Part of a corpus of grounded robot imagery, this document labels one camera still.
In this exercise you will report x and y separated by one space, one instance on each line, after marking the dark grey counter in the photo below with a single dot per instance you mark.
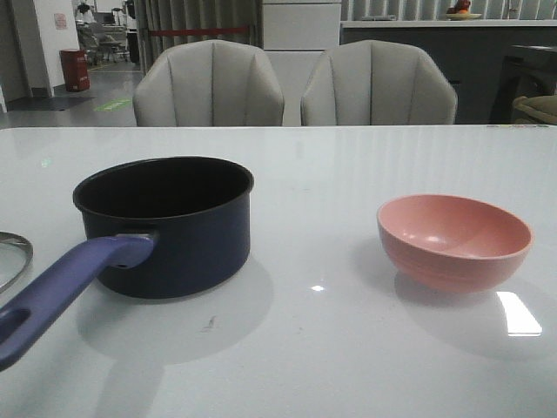
469 53

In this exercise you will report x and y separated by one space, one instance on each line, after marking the fruit plate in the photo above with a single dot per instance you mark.
460 10

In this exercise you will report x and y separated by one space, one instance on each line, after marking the red bin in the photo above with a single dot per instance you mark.
74 66

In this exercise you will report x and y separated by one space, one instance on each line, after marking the right grey upholstered chair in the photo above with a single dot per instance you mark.
374 82

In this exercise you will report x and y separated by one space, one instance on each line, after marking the white cabinet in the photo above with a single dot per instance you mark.
294 35

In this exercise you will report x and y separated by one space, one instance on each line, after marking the olive cushion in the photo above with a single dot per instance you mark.
539 110

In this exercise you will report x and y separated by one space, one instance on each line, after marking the pink bowl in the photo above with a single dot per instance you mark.
452 243

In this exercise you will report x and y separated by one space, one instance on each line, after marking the left grey upholstered chair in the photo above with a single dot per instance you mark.
213 83

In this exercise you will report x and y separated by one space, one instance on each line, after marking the red barrier tape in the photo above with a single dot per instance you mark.
200 32

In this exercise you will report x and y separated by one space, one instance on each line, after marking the dark blue saucepan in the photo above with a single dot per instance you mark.
158 228

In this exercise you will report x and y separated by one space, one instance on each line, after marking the glass lid with blue knob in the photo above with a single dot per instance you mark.
16 256

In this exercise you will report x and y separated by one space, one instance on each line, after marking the grey upholstered chair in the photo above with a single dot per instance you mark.
374 82
213 83

